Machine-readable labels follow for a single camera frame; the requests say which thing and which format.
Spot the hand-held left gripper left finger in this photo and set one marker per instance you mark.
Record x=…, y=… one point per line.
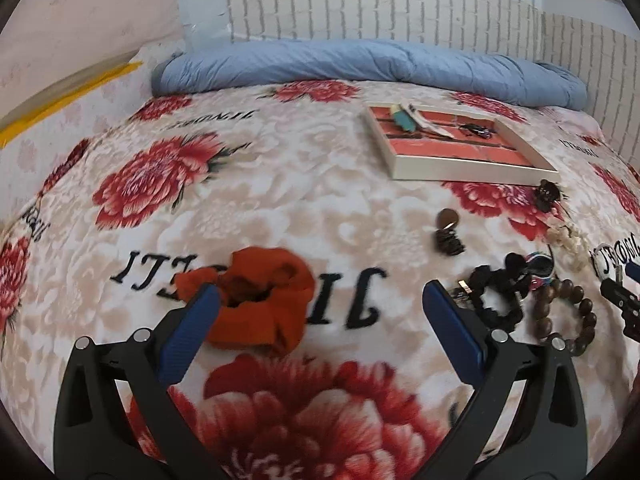
x=192, y=330

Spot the teal feather ornament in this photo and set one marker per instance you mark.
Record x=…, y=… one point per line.
x=404, y=119

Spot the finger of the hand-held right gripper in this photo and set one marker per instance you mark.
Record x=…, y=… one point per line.
x=634, y=269
x=620, y=300

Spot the blue quilt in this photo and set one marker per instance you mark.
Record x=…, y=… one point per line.
x=350, y=62

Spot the black fabric scrunchie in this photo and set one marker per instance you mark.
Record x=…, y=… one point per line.
x=482, y=305

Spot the small black hair clip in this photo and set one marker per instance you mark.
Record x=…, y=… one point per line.
x=477, y=131

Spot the floral printed blanket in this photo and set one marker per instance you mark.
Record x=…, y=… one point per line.
x=300, y=200

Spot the clear plastic sheet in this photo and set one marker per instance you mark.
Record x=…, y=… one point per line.
x=200, y=5

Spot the black claw hair clip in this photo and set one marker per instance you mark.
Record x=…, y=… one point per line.
x=544, y=195

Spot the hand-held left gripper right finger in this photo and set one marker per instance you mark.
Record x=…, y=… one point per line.
x=452, y=325

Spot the orange fabric scrunchie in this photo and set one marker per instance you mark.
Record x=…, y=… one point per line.
x=265, y=320

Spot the yellow tape strip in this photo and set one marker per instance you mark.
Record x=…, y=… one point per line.
x=65, y=100

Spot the white box with red lining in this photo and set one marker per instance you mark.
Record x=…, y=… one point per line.
x=465, y=152

